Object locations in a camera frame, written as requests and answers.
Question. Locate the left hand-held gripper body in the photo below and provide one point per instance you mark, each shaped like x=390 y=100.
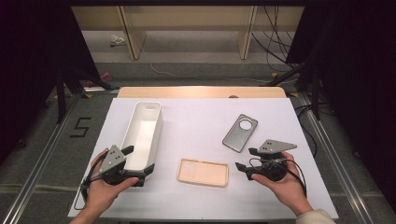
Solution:
x=112 y=160

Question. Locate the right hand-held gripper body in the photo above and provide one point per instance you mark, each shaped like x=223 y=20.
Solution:
x=275 y=146

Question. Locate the white plastic container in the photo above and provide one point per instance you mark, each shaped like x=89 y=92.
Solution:
x=141 y=140

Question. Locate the grey phone case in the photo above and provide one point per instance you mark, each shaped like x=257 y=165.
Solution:
x=236 y=138

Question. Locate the beige phone case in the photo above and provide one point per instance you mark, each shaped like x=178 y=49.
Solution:
x=204 y=172

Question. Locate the person's left hand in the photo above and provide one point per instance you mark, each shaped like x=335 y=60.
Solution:
x=101 y=193

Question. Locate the person's right hand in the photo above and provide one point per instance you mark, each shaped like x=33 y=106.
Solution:
x=288 y=189

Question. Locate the white table mat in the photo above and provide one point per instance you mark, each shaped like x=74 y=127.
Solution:
x=199 y=130

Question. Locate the black metal stand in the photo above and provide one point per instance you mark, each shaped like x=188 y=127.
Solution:
x=316 y=93
x=60 y=93

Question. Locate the pink object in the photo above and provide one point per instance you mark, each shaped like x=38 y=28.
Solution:
x=106 y=76

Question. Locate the wooden table edge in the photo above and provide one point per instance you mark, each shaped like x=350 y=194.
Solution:
x=199 y=92

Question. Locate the dark curtain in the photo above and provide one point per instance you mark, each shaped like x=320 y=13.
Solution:
x=28 y=62
x=358 y=77

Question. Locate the crumpled white paper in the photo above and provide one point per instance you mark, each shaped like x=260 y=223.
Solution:
x=116 y=39

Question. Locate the light wooden shelf unit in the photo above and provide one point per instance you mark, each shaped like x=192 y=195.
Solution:
x=186 y=18

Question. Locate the metal floor rail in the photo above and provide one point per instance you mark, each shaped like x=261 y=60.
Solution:
x=37 y=174
x=336 y=161

